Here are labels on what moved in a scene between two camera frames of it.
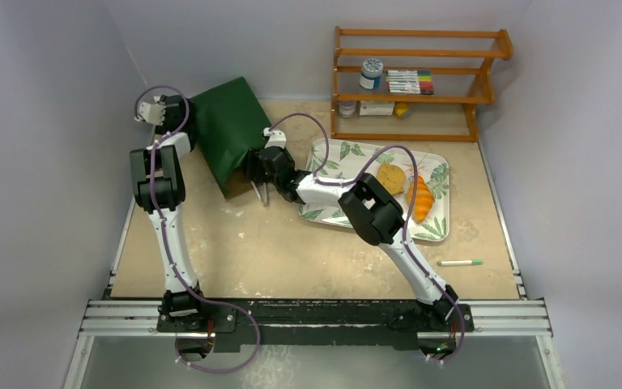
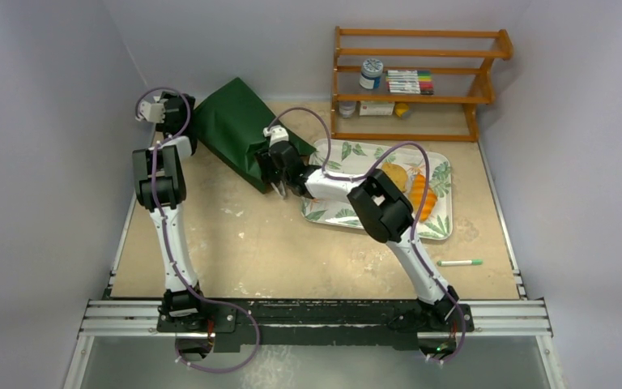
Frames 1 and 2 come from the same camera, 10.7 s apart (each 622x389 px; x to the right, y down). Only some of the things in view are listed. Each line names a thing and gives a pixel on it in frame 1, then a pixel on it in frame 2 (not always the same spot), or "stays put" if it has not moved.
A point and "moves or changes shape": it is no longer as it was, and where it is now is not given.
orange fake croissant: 424,199 stays put
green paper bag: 229,121 moves or changes shape
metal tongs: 265,203 moves or changes shape
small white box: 377,108 stays put
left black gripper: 165,128 stays put
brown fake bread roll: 392,177 stays put
